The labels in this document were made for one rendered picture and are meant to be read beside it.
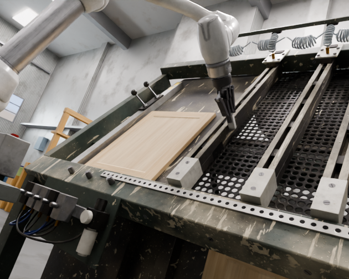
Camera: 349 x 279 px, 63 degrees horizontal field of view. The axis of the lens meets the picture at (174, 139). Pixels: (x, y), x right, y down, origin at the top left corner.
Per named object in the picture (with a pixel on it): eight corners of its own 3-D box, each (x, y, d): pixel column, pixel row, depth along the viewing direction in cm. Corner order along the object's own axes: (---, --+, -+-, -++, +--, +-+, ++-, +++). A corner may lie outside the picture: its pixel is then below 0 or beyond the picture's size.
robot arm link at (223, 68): (233, 54, 105) (236, 69, 107) (212, 57, 110) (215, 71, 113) (222, 63, 99) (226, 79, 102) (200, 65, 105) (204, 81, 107)
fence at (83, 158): (73, 168, 140) (69, 162, 138) (178, 87, 200) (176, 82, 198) (78, 170, 137) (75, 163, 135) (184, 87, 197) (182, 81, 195)
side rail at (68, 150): (52, 170, 158) (42, 154, 153) (165, 87, 228) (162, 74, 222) (58, 172, 154) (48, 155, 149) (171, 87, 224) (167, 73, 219)
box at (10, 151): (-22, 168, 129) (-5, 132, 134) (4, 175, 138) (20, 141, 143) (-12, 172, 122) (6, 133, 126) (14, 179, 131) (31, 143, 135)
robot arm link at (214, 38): (227, 62, 98) (236, 50, 108) (217, 15, 91) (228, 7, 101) (199, 67, 103) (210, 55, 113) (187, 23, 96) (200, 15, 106)
